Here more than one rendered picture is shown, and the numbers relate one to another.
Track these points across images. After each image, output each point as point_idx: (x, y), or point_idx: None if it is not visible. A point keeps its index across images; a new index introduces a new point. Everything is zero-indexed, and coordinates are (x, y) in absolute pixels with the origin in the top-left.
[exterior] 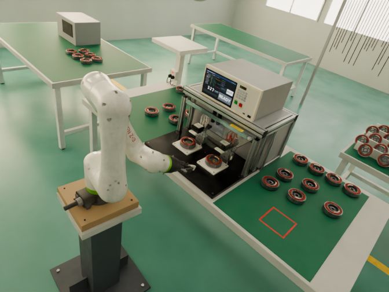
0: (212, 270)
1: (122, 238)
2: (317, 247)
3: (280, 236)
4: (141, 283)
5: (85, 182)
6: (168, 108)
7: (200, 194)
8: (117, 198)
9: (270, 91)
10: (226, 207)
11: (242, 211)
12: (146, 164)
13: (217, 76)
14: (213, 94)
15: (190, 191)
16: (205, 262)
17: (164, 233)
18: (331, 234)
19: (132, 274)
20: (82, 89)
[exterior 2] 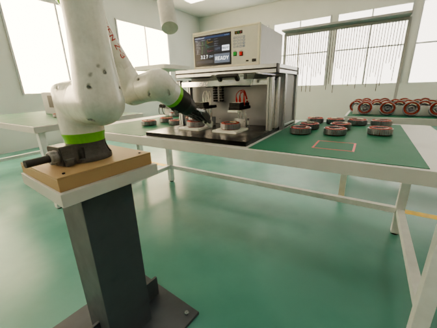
0: (269, 270)
1: (145, 269)
2: (398, 150)
3: (348, 151)
4: (184, 311)
5: (60, 125)
6: (165, 118)
7: (229, 146)
8: (109, 103)
9: (266, 30)
10: (266, 147)
11: (287, 146)
12: (147, 81)
13: (208, 38)
14: (208, 61)
15: (216, 150)
16: (256, 264)
17: (197, 250)
18: (399, 142)
19: (168, 304)
20: None
